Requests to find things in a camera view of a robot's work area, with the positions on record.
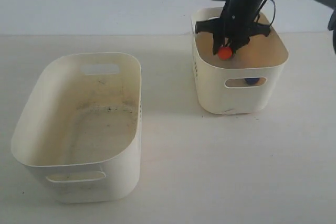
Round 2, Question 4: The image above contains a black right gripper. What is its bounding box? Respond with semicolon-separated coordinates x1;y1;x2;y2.
195;0;270;55

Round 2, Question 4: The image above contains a blue capped tube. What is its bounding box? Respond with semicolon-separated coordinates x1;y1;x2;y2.
245;78;260;86

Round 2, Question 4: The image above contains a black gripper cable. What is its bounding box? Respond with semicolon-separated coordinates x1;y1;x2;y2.
256;0;276;29

